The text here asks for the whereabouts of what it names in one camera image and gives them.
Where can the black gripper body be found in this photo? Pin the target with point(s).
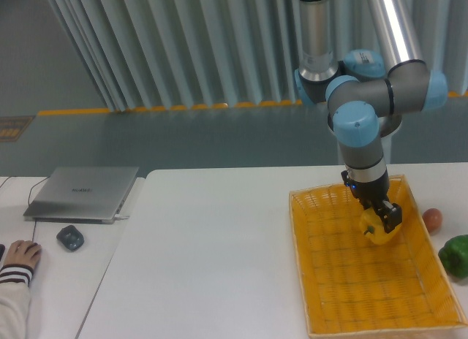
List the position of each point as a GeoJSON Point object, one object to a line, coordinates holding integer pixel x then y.
{"type": "Point", "coordinates": [369, 194]}

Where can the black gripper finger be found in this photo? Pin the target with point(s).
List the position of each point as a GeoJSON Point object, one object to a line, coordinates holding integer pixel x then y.
{"type": "Point", "coordinates": [389, 213]}

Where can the yellow bell pepper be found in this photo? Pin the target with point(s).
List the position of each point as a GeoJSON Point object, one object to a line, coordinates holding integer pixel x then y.
{"type": "Point", "coordinates": [373, 229]}

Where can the white sleeved forearm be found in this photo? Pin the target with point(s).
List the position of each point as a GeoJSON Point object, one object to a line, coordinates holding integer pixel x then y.
{"type": "Point", "coordinates": [15, 299]}

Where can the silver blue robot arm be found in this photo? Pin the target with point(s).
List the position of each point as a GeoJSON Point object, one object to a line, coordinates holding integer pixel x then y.
{"type": "Point", "coordinates": [363, 89]}

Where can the green bell pepper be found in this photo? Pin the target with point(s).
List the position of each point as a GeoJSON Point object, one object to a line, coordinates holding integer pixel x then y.
{"type": "Point", "coordinates": [453, 256]}

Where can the person's hand on mouse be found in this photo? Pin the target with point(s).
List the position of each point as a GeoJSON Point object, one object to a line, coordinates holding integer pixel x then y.
{"type": "Point", "coordinates": [24, 253]}

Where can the brown egg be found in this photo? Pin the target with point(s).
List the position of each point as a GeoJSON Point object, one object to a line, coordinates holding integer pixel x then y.
{"type": "Point", "coordinates": [432, 219]}

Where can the yellow woven basket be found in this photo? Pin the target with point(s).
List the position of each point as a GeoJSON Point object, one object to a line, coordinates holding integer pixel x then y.
{"type": "Point", "coordinates": [353, 288]}

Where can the grey folding partition screen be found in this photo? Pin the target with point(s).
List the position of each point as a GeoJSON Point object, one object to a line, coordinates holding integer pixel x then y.
{"type": "Point", "coordinates": [171, 53]}

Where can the silver closed laptop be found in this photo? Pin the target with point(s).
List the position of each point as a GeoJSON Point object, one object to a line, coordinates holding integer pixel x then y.
{"type": "Point", "coordinates": [87, 194]}

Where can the dark grey small case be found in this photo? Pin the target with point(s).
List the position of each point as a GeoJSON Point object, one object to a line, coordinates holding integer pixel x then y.
{"type": "Point", "coordinates": [71, 238]}

